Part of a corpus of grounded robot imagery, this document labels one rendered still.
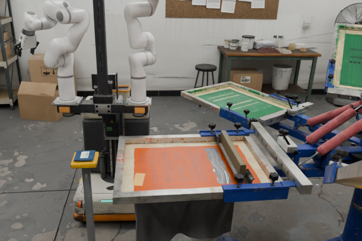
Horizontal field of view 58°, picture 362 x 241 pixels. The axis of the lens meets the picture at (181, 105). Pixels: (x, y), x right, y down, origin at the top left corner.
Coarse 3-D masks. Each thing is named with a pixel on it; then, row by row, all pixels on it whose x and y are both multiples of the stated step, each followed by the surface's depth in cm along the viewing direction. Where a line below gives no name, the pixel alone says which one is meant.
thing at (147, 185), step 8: (136, 168) 166; (144, 168) 166; (208, 168) 168; (248, 168) 170; (144, 176) 160; (208, 176) 161; (216, 176) 162; (232, 176) 162; (256, 176) 163; (144, 184) 154; (152, 184) 154; (160, 184) 154; (168, 184) 154; (176, 184) 154; (184, 184) 155; (192, 184) 155; (200, 184) 155; (208, 184) 155; (216, 184) 156; (224, 184) 156; (232, 184) 156
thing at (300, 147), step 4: (300, 144) 179; (304, 144) 179; (308, 144) 179; (300, 148) 174; (304, 148) 174; (308, 148) 174; (312, 148) 174; (300, 152) 174; (304, 152) 174; (308, 152) 174; (312, 152) 175; (288, 156) 174; (292, 156) 174; (300, 156) 175; (304, 156) 175; (308, 156) 175
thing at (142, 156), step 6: (138, 150) 184; (144, 150) 184; (150, 150) 184; (156, 150) 185; (162, 150) 185; (168, 150) 185; (174, 150) 185; (180, 150) 186; (186, 150) 186; (192, 150) 186; (198, 150) 186; (204, 150) 187; (240, 150) 188; (138, 156) 178; (144, 156) 178; (150, 156) 178; (204, 156) 180; (222, 156) 181; (138, 162) 172; (144, 162) 172; (150, 162) 172; (204, 162) 174; (210, 162) 174; (246, 162) 175
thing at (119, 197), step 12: (120, 144) 182; (252, 144) 188; (120, 156) 170; (264, 156) 175; (120, 168) 159; (264, 168) 166; (120, 180) 150; (276, 180) 154; (120, 192) 141; (132, 192) 142; (144, 192) 142; (156, 192) 142; (168, 192) 143; (180, 192) 143; (192, 192) 143; (204, 192) 144; (216, 192) 144
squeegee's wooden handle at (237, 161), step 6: (222, 132) 185; (222, 138) 184; (228, 138) 178; (222, 144) 184; (228, 144) 172; (228, 150) 172; (234, 150) 166; (228, 156) 172; (234, 156) 161; (240, 156) 161; (234, 162) 162; (240, 162) 155; (240, 168) 153
